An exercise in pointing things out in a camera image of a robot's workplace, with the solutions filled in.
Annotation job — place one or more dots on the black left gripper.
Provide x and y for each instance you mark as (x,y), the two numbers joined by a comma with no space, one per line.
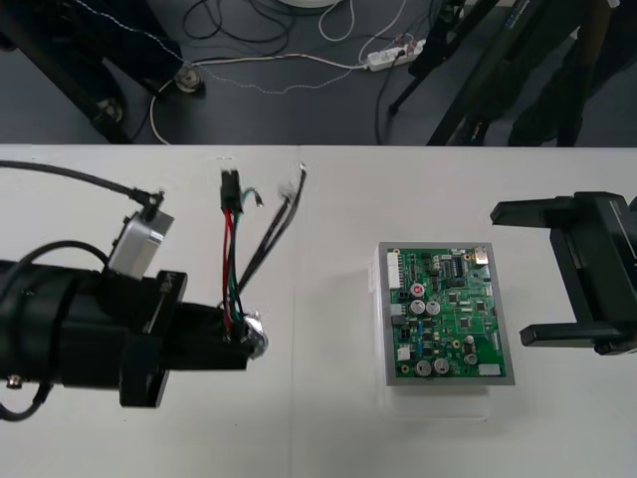
(99,323)

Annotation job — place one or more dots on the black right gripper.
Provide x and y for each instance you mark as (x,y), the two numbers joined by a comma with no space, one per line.
(607,269)

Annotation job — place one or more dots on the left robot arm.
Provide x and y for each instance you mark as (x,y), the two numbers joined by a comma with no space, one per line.
(30,323)

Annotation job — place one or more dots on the black tripod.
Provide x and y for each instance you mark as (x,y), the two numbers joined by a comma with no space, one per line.
(483,74)

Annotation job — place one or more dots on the round metal foot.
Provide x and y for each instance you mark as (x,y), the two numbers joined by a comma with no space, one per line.
(188,80)
(108,110)

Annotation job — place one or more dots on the white power strip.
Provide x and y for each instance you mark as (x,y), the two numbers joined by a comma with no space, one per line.
(393,56)

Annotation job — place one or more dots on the white round base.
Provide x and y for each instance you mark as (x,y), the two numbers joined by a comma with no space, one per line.
(308,3)

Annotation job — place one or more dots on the green circuit board grey frame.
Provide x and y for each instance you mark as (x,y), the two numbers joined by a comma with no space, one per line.
(448,318)

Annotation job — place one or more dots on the pale grey left wrist camera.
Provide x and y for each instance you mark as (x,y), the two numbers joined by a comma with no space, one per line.
(139,244)

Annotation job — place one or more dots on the black metal frame leg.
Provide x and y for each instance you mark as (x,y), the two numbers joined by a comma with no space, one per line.
(60,74)

